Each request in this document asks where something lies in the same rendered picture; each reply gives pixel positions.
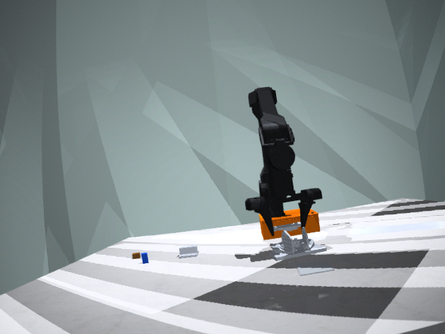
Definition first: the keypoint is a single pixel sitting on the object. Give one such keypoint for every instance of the blue cube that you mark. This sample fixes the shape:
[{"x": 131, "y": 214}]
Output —
[{"x": 144, "y": 257}]

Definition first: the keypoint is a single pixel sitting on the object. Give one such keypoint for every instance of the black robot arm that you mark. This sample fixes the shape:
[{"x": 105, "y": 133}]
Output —
[{"x": 275, "y": 136}]

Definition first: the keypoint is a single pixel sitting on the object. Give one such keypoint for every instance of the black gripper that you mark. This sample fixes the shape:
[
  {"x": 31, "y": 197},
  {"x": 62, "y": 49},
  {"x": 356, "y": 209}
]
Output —
[{"x": 281, "y": 184}]

